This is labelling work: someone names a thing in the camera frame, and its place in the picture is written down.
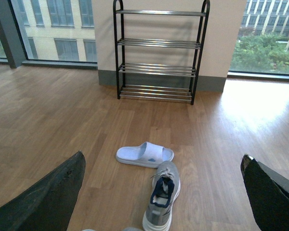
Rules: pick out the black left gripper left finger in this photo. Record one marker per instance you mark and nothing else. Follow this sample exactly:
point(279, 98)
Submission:
point(49, 203)

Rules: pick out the light blue slide slipper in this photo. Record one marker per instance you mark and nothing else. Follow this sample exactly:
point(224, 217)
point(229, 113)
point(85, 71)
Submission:
point(145, 155)

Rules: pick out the black metal shoe rack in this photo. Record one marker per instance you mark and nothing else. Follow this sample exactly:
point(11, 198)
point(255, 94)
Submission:
point(138, 91)

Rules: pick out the grey knit sneaker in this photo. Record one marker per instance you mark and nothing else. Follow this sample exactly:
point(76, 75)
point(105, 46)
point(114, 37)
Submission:
point(166, 187)

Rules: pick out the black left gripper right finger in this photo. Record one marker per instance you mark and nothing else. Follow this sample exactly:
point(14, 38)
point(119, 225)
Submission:
point(268, 194)

